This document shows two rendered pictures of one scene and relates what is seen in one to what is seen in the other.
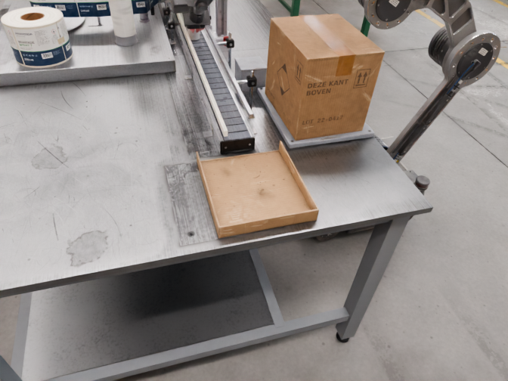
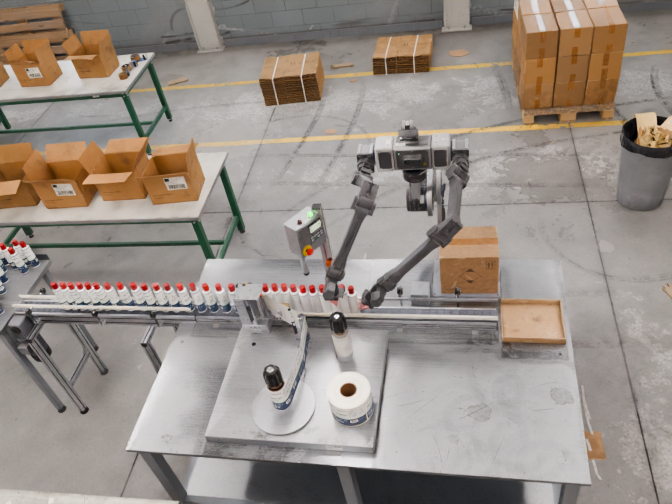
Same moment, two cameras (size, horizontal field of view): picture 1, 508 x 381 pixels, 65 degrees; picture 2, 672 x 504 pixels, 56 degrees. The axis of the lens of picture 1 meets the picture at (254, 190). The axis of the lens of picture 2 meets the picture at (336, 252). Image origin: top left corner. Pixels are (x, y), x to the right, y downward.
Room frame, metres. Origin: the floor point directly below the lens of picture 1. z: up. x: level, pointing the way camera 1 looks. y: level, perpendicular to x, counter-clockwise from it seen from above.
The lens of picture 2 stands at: (0.37, 2.15, 3.38)
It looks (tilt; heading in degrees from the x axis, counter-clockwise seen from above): 42 degrees down; 306
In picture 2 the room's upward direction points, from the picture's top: 12 degrees counter-clockwise
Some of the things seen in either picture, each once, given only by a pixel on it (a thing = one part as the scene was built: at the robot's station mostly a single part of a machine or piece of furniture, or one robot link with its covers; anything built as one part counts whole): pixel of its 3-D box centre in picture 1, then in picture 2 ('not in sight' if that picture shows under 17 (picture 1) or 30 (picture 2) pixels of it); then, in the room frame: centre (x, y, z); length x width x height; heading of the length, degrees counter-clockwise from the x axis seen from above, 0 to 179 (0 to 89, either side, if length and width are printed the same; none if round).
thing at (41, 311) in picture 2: not in sight; (130, 351); (3.09, 0.78, 0.47); 1.17 x 0.38 x 0.94; 19
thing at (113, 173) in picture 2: not in sight; (122, 169); (3.89, -0.29, 0.96); 0.53 x 0.45 x 0.37; 112
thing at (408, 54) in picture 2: not in sight; (403, 54); (3.32, -3.98, 0.11); 0.65 x 0.54 x 0.22; 17
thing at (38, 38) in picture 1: (38, 36); (350, 399); (1.41, 0.83, 0.95); 0.20 x 0.20 x 0.14
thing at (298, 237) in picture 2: not in sight; (305, 232); (1.88, 0.28, 1.38); 0.17 x 0.10 x 0.19; 74
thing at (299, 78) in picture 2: not in sight; (292, 78); (4.28, -3.10, 0.16); 0.65 x 0.54 x 0.32; 25
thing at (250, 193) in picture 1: (252, 184); (532, 320); (0.81, 0.00, 0.85); 0.30 x 0.26 x 0.04; 19
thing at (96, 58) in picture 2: not in sight; (91, 56); (5.67, -1.76, 0.97); 0.43 x 0.42 x 0.37; 107
